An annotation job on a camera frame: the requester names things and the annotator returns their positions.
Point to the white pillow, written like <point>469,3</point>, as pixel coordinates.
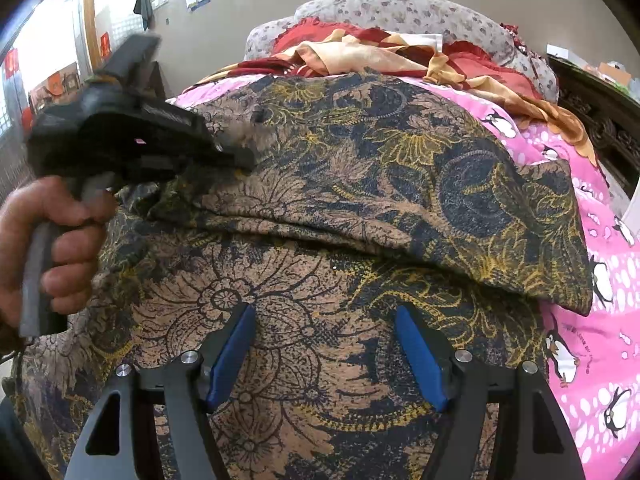
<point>433,41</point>

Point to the person's left hand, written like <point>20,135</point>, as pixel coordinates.
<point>51,236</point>

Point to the dark carved wooden cabinet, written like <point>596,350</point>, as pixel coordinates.
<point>610,116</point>

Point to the dark hanging cloth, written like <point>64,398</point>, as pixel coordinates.
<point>144,9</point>

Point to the grey floral pillow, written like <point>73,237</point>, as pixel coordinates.
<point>449,19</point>

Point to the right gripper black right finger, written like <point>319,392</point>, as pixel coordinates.
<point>532,440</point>

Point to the pink penguin bedsheet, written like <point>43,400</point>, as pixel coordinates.
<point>595,284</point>

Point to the brown batik patterned cloth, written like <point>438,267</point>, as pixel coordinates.
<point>57,380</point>

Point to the red and gold blanket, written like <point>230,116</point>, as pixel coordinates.
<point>313,48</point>

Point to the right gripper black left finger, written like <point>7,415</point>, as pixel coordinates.
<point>119,437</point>

